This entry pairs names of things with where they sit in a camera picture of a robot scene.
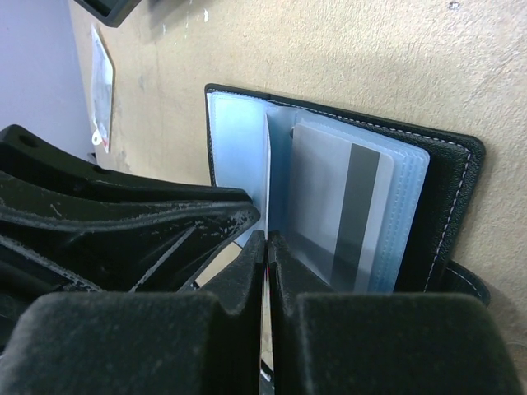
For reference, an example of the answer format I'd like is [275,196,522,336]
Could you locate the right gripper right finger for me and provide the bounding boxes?
[268,232,515,394]

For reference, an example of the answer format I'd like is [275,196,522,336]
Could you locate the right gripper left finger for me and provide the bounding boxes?
[1,231,264,394]

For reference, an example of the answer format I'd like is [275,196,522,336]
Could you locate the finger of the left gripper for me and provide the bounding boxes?
[1,125,254,222]
[1,202,260,295]

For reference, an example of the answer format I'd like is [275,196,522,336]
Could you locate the clear plastic card sleeve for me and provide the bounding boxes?
[90,26,114,153]

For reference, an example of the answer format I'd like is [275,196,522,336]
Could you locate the black leather card holder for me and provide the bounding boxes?
[205,84,491,304]

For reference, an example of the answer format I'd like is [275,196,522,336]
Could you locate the black and white organizer tray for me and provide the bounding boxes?
[75,0,141,28]

